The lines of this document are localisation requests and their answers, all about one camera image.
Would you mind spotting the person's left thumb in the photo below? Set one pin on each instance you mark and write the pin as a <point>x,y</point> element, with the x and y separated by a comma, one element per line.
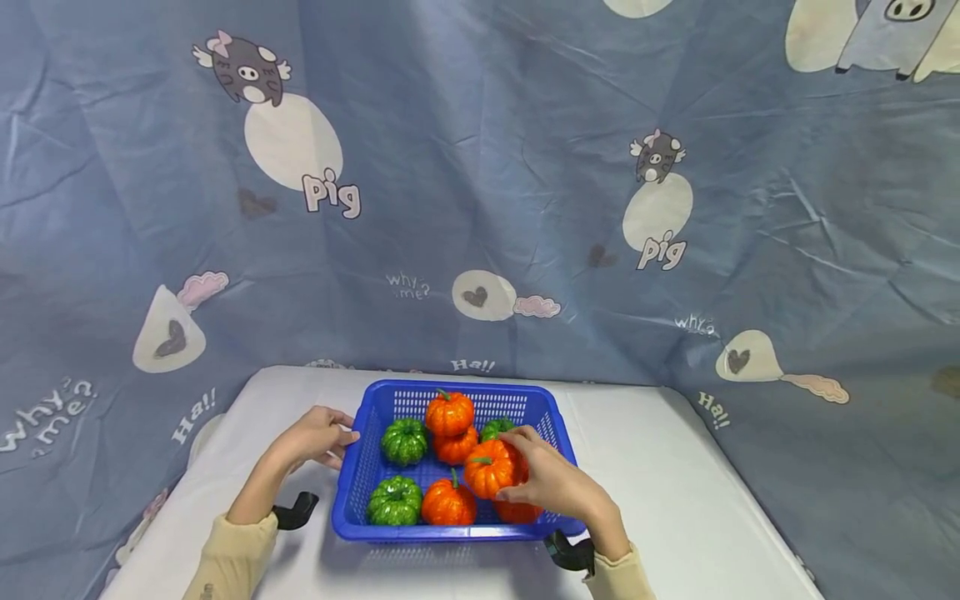
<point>337,415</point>

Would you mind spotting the green toy pumpkin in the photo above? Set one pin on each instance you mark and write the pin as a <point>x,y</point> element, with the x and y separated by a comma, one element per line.
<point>394,502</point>
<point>404,442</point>
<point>495,427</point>

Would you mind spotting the person's right fingers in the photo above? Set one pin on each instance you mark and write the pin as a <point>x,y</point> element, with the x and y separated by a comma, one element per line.
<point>544,446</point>

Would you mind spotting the person's left hand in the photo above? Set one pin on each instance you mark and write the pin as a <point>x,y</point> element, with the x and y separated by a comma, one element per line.
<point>311,437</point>

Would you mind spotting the person's right thumb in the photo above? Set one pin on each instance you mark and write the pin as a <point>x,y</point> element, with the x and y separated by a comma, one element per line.
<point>516,493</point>

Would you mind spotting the blue plastic basket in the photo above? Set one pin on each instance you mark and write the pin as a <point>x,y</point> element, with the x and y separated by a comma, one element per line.
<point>358,487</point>

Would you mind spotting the person's left index finger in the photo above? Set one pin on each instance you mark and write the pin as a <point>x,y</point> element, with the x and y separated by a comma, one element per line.
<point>348,437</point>

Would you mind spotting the black wrist band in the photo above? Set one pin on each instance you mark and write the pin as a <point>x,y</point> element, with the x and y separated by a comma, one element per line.
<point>568,554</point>
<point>298,510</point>

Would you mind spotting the person's left forearm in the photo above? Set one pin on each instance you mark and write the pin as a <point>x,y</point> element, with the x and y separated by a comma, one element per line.
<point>247,517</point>

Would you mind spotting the person's right forearm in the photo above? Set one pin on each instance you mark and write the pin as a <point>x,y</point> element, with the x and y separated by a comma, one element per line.
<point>619,571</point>

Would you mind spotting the orange toy pumpkin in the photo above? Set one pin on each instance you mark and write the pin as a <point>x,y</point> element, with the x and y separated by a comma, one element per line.
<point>450,414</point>
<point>487,471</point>
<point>454,448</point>
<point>448,504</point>
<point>517,512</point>

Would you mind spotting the person's right hand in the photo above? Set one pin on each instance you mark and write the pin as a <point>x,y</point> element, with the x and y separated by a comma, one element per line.
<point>562,487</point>

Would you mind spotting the person's left fingers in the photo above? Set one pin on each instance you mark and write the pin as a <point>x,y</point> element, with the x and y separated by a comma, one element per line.
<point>330,458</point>

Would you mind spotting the person's right index finger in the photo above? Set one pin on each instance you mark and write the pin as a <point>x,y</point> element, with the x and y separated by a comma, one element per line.
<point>517,437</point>

